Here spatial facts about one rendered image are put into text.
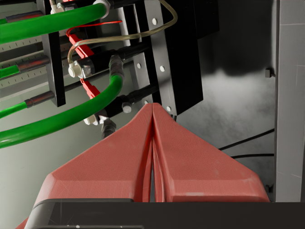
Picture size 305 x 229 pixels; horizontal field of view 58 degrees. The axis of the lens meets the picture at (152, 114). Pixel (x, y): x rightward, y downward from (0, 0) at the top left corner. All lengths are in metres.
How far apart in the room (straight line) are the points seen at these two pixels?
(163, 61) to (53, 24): 0.27
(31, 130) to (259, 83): 0.43
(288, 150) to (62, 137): 0.54
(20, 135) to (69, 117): 0.04
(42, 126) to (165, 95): 0.30
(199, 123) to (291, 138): 0.31
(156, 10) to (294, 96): 0.24
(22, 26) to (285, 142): 0.36
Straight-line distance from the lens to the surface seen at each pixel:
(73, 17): 0.25
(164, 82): 0.50
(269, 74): 0.54
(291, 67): 0.40
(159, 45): 0.48
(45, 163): 0.77
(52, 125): 0.25
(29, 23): 0.24
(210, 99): 0.65
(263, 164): 0.65
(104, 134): 0.38
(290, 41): 0.39
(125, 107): 0.45
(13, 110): 0.61
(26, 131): 0.25
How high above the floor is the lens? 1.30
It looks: 34 degrees down
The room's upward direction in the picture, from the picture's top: 119 degrees counter-clockwise
